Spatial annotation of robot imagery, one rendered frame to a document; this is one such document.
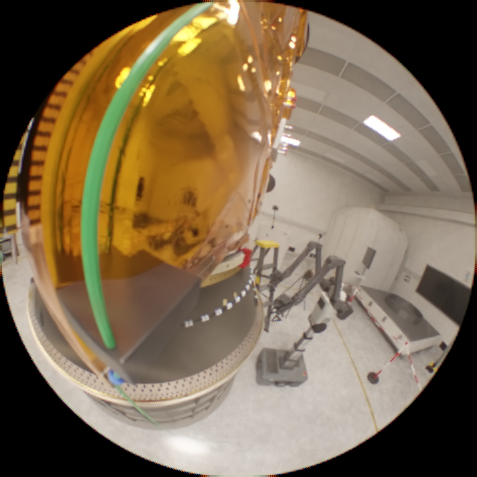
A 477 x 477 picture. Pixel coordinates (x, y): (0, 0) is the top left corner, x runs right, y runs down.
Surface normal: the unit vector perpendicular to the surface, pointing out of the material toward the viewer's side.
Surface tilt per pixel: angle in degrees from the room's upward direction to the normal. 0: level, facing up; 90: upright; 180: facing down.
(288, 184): 90
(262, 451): 0
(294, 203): 90
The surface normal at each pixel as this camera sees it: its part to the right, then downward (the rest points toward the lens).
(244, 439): 0.25, -0.94
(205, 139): 0.91, 0.30
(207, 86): 0.80, 0.55
